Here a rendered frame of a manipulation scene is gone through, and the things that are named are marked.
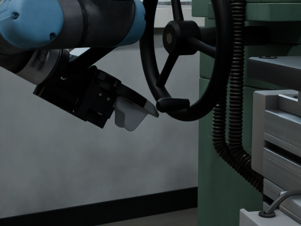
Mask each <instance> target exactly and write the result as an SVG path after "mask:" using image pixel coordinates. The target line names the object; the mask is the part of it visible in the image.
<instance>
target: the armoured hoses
mask: <svg viewBox="0 0 301 226"><path fill-rule="evenodd" d="M229 1H230V2H232V4H230V5H231V6H232V8H231V9H232V16H233V24H234V54H233V61H232V68H231V73H230V78H229V79H230V80H231V81H230V82H229V83H230V85H229V87H230V89H229V91H230V93H229V95H230V97H229V99H230V100H229V103H230V104H229V107H230V108H229V110H230V112H229V114H230V115H229V116H228V117H229V118H230V119H229V120H228V121H229V124H228V125H229V126H230V127H229V128H228V129H229V131H228V133H229V135H228V137H229V139H228V141H229V143H228V145H229V146H228V145H227V143H226V140H225V139H226V138H225V136H226V135H225V132H226V131H225V129H226V127H225V126H226V123H225V122H226V120H225V118H226V116H225V115H226V114H227V113H226V110H227V109H226V107H227V105H226V103H227V102H226V100H227V97H226V96H227V94H226V93H227V90H226V89H227V88H228V87H227V86H226V88H225V90H224V92H223V94H222V96H221V98H220V100H219V101H218V103H217V105H216V106H215V107H214V108H213V110H214V112H213V114H214V115H213V118H214V119H213V120H212V121H213V123H212V124H213V127H212V128H213V130H212V132H213V134H212V136H213V138H212V140H213V145H214V146H215V147H214V149H215V150H216V153H217V154H219V157H222V159H223V160H224V161H225V162H227V164H229V165H230V166H231V167H232V168H233V169H234V170H235V171H237V173H239V174H240V175H241V176H242V177H243V178H245V180H247V181H248V183H250V184H251V185H253V187H255V188H256V190H258V192H260V193H261V194H262V190H263V179H264V178H265V177H263V175H261V174H259V173H258V172H256V171H254V170H253V169H252V168H251V160H252V156H250V155H249V154H248V153H247V152H245V150H244V148H243V145H242V139H241V138H242V135H241V134H242V133H243V132H242V131H241V130H242V129H243V128H242V126H243V124H242V122H243V120H242V118H243V116H242V114H243V112H242V111H243V108H242V107H243V104H242V103H243V87H244V86H243V83H244V82H243V80H244V78H243V76H244V74H243V72H244V70H243V68H244V66H243V65H244V62H243V61H244V58H243V57H244V56H245V55H244V54H243V53H244V52H245V51H244V50H243V49H244V48H245V47H244V44H245V43H244V41H245V39H244V37H245V35H244V33H245V31H244V29H245V27H244V25H245V23H244V22H245V19H244V18H245V15H244V14H245V9H246V8H245V5H246V4H245V2H246V0H229Z"/></svg>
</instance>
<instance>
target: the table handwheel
mask: <svg viewBox="0 0 301 226"><path fill-rule="evenodd" d="M157 3H158V0H143V2H142V4H143V6H144V8H145V12H146V14H145V17H144V18H145V21H146V27H145V31H144V33H143V35H142V37H141V38H140V40H139V46H140V55H141V61H142V67H143V71H144V75H145V78H146V81H147V84H148V87H149V89H150V91H151V93H152V95H153V97H154V99H155V101H156V102H157V101H158V100H159V99H161V98H172V97H171V96H170V94H169V93H168V91H167V89H166V88H165V84H166V81H167V79H168V77H169V75H170V72H171V70H172V69H173V67H174V64H175V62H176V61H177V59H178V57H179V56H182V55H194V54H195V53H196V52H197V51H200V52H202V53H205V54H206V55H208V56H210V57H212V58H214V59H215V62H214V67H213V71H212V75H211V78H210V81H209V83H208V85H207V88H206V90H205V91H204V93H203V95H202V96H201V97H200V98H199V100H198V101H196V102H195V103H193V104H191V105H190V106H189V108H187V109H183V110H179V111H174V112H169V113H167V114H168V115H169V116H171V117H172V118H174V119H177V120H179V121H183V122H191V121H196V120H198V119H200V118H202V117H204V116H206V115H207V114H208V113H209V112H210V111H211V110H212V109H213V108H214V107H215V106H216V105H217V103H218V101H219V100H220V98H221V96H222V94H223V92H224V90H225V88H226V85H227V83H228V79H229V76H230V72H231V68H232V61H233V54H234V24H233V16H232V9H231V5H230V1H229V0H211V4H212V7H213V11H214V17H215V27H198V25H197V24H196V22H195V21H192V20H184V18H183V13H182V8H181V2H180V0H171V4H172V13H173V19H174V20H173V21H170V22H168V24H167V25H166V26H165V28H164V30H163V45H164V48H165V50H166V51H167V52H168V54H169V55H168V58H167V60H166V63H165V65H164V67H163V70H162V72H161V74H159V70H158V66H157V62H156V58H155V48H154V22H155V12H156V8H157ZM244 27H245V29H244V31H245V33H244V35H245V37H244V39H245V41H244V43H245V44H244V46H259V45H265V44H266V43H267V41H268V38H269V34H268V30H267V28H266V27H265V26H244ZM215 42H216V43H215Z"/></svg>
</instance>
